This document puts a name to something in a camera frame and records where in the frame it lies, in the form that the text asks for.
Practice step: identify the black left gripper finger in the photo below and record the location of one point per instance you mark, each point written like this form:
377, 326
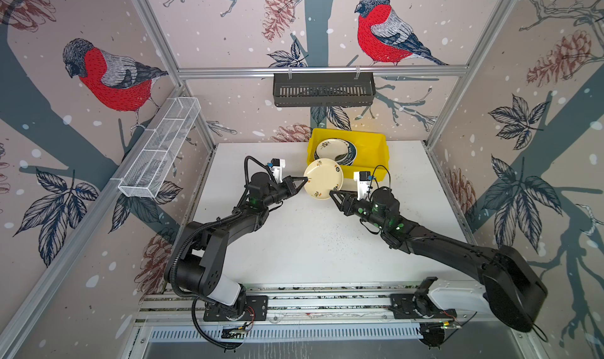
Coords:
299, 182
286, 190

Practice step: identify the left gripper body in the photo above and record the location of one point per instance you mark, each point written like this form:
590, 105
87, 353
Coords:
274, 196

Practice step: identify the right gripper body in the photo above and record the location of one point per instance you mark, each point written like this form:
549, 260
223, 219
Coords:
366, 210

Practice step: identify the cream plate with characters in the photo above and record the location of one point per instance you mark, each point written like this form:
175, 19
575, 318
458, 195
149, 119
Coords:
324, 176

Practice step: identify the teal rim Hao Shi plate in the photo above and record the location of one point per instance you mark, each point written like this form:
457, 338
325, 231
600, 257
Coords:
350, 155

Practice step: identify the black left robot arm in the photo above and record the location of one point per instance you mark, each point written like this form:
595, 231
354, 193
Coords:
195, 268

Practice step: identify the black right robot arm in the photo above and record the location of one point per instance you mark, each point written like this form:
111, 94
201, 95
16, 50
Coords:
514, 292

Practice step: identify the yellow plastic bin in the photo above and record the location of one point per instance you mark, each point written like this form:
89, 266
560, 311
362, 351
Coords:
371, 149

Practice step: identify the black hanging basket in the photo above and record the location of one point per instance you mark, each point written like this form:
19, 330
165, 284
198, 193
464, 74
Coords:
345, 89

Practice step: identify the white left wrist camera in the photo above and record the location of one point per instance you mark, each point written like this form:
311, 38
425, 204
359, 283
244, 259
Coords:
276, 167

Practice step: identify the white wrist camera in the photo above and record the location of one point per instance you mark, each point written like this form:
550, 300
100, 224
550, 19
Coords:
363, 181
276, 167

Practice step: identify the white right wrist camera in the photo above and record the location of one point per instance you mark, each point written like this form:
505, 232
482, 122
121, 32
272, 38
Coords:
363, 181

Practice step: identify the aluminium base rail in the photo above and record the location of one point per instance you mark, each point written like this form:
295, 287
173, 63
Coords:
441, 300

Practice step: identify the white wire mesh basket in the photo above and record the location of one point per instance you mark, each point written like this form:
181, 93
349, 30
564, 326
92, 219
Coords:
152, 165

